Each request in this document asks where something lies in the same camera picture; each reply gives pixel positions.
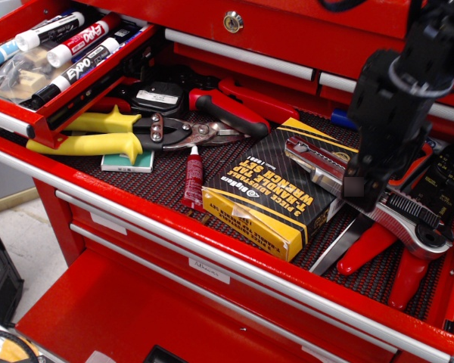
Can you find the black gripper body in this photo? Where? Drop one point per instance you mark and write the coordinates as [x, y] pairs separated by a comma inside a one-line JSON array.
[[382, 106]]

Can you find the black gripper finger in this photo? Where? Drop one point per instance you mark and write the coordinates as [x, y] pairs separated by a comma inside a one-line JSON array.
[[395, 160], [359, 176]]

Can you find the silver box cutter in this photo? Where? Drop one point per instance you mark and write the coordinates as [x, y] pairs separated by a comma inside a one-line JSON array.
[[422, 231]]

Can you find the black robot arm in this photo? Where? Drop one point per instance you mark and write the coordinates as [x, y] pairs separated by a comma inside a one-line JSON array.
[[433, 30]]

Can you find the black red drawer liner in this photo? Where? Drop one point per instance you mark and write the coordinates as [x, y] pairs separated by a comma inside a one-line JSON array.
[[159, 192]]

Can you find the black yellow wrench set box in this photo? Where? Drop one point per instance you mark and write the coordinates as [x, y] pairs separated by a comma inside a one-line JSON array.
[[266, 197]]

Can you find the large red open drawer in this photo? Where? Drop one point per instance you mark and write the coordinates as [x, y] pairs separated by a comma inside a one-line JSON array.
[[230, 284]]

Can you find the green white small box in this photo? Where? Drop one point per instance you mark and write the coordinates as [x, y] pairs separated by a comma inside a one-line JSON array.
[[121, 163]]

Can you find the blue capped BIC marker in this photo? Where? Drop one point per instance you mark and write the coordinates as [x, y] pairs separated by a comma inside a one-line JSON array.
[[339, 118]]

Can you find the red grey scissors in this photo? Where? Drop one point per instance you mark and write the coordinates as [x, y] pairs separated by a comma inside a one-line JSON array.
[[348, 242]]

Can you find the red black crimping tool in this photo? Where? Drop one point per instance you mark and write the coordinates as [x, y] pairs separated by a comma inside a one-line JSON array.
[[244, 109]]

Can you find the red tool cabinet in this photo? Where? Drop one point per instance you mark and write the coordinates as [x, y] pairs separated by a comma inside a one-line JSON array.
[[286, 49]]

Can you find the red threadlocker tube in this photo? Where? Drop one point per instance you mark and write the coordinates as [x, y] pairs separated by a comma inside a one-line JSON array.
[[193, 197]]

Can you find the brass cabinet lock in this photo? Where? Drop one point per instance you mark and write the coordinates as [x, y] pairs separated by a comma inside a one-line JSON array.
[[233, 22]]

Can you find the black octagonal tape measure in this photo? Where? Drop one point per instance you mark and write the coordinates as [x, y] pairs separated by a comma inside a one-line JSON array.
[[166, 98]]

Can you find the red Expo marker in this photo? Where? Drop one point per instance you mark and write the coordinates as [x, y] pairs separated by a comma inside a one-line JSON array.
[[64, 52]]

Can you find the black Expo marker front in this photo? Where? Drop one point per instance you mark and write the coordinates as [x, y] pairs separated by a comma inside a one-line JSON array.
[[75, 72]]

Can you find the black expo marker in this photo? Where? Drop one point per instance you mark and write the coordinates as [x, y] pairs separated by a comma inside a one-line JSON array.
[[75, 72], [32, 38]]

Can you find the clear plastic parts bag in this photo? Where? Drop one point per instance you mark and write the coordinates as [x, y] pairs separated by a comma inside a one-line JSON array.
[[26, 73]]

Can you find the black Expo marker back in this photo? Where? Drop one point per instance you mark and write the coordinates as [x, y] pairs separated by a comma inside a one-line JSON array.
[[32, 38]]

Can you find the yellow sponge object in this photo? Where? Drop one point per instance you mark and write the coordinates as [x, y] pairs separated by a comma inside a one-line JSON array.
[[12, 352]]

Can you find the red handled wire stripper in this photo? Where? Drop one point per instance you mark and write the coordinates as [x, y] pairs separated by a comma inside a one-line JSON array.
[[435, 189]]

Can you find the yellow handled tin snips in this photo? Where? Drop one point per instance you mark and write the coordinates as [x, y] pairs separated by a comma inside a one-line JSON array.
[[117, 133]]

